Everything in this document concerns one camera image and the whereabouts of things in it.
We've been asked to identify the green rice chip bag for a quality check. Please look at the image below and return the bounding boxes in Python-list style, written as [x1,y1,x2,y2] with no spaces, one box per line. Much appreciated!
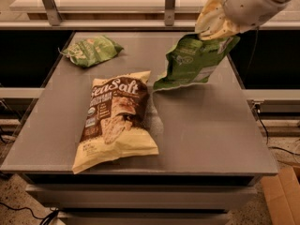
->
[153,34,240,91]

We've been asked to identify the black cable right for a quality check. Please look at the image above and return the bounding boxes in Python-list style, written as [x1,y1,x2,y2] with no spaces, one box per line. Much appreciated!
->
[254,103,300,167]

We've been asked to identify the cardboard box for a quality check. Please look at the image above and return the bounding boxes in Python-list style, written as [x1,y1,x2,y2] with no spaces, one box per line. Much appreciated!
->
[261,167,300,225]

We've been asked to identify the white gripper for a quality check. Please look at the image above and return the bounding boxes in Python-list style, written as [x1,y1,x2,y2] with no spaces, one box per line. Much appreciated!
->
[195,0,288,40]

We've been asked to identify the dark green snack bag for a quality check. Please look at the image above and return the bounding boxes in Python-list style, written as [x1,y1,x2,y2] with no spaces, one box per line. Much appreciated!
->
[61,36,123,68]

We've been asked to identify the brown sea salt chip bag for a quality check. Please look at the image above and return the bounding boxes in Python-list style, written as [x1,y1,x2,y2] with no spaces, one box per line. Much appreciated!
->
[72,71,158,173]

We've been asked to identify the black floor cable left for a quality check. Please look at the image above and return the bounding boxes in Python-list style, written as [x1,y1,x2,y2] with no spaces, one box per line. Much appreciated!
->
[0,200,60,225]

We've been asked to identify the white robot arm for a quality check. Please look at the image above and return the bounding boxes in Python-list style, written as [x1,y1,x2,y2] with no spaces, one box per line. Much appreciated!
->
[195,0,292,40]

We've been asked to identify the metal railing frame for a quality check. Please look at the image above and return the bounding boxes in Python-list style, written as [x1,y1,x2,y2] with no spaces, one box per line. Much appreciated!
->
[0,0,300,30]

